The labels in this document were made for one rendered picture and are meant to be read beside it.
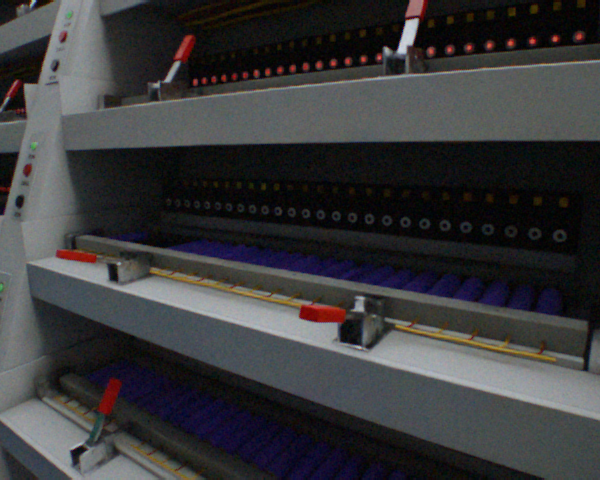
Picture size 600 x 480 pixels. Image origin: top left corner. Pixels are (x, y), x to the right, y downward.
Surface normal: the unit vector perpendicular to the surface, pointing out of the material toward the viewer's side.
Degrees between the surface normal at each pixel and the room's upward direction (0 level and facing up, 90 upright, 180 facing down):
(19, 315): 90
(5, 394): 90
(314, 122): 111
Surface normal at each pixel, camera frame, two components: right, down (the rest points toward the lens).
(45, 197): 0.84, 0.11
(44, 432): -0.01, -0.98
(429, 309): -0.54, 0.18
